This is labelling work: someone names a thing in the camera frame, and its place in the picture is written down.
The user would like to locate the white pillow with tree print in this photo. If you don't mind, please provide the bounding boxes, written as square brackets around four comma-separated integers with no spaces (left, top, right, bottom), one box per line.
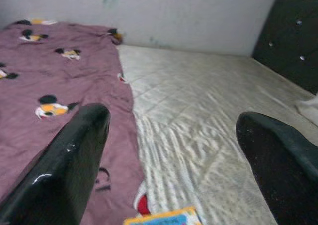
[294,92,318,127]

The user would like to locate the blue yellow children's book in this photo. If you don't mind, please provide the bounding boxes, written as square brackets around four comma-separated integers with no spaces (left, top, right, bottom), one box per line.
[123,206,204,225]

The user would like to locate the dark tufted headboard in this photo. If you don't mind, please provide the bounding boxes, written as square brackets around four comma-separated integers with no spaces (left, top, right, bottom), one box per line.
[251,0,318,96]

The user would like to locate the pink cartoon mouse blanket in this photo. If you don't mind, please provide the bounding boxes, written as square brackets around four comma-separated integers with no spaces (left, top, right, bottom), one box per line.
[0,18,151,225]

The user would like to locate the white quilted mattress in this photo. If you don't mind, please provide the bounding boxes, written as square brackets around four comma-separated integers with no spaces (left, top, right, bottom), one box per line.
[116,44,318,225]

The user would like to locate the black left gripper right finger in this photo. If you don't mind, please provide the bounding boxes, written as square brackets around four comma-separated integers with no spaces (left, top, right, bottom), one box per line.
[235,111,318,225]

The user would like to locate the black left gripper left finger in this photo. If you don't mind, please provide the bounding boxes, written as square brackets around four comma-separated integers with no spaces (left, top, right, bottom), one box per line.
[0,103,111,225]

